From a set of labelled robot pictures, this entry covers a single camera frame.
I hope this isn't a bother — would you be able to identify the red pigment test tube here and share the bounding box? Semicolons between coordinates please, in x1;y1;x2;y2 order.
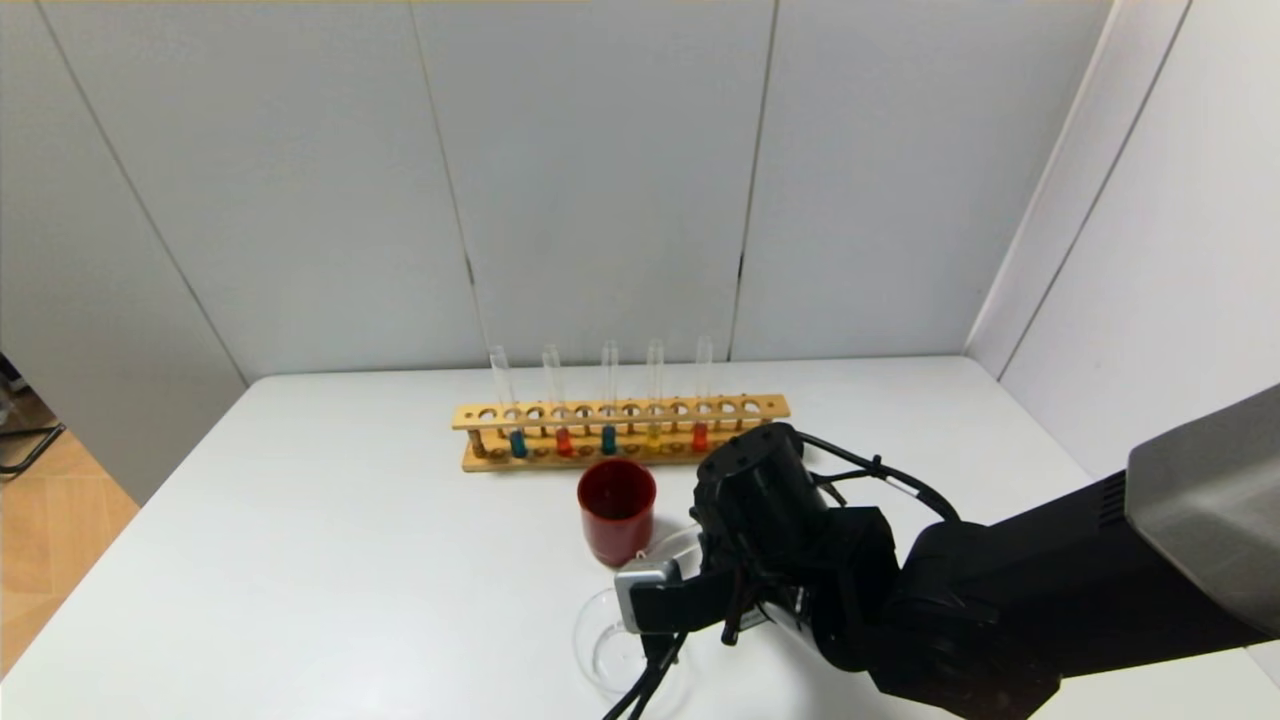
541;345;574;458
692;338;713;453

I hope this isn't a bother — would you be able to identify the yellow pigment test tube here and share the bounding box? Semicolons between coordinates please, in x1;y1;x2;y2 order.
640;525;706;579
645;340;664;456

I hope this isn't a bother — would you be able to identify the wooden test tube rack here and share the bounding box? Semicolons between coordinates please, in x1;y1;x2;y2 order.
451;394;791;473

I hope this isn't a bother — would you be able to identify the blue pigment test tube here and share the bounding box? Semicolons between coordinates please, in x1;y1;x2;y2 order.
600;341;619;456

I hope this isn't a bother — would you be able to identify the teal pigment test tube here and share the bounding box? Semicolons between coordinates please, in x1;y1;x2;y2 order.
489;346;529;460

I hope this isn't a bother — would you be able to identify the dark red plastic cup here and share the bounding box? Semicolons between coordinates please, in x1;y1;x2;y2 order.
577;459;658;568

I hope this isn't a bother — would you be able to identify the clear glass petri dish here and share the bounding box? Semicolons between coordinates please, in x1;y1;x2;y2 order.
572;588;663;701

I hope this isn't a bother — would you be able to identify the black background equipment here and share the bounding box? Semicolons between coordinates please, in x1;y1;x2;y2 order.
0;352;68;477

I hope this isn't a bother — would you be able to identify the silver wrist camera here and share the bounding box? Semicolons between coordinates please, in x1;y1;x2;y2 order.
614;558;691;637

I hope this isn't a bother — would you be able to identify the black cable with white tag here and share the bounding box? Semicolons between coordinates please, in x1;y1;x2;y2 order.
800;432;961;523

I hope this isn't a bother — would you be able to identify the black camera cable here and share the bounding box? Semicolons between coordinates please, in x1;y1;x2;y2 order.
600;630;691;720

